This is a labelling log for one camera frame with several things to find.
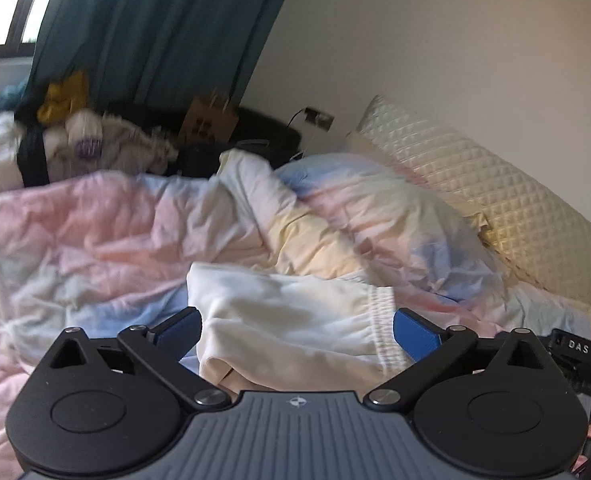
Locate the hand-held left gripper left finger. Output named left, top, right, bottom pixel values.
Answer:
left=47, top=306, right=232, bottom=409

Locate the purple printed garment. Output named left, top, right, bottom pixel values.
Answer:
left=72, top=137, right=104, bottom=162

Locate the teal garment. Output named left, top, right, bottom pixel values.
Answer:
left=0, top=79, right=30, bottom=112

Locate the yellow garment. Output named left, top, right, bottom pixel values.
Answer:
left=38, top=70, right=93, bottom=124

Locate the teal curtain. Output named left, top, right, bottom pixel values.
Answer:
left=26, top=0, right=307, bottom=122

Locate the pastel tie-dye duvet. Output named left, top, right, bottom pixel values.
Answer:
left=188, top=262, right=417, bottom=397

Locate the pile of white clothes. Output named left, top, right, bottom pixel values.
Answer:
left=44, top=109, right=180, bottom=177

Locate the black garment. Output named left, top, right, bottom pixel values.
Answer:
left=18, top=104, right=52, bottom=187

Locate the brown paper bag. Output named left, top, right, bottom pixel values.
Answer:
left=178, top=90, right=240, bottom=149

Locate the black bedside furniture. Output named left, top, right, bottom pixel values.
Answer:
left=176, top=105, right=304, bottom=179

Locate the quilted cream pillow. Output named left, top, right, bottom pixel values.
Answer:
left=347, top=93, right=591, bottom=302

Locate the wall socket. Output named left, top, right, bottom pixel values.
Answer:
left=302, top=106, right=335, bottom=132

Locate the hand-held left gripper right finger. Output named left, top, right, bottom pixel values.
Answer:
left=365, top=308, right=552, bottom=412

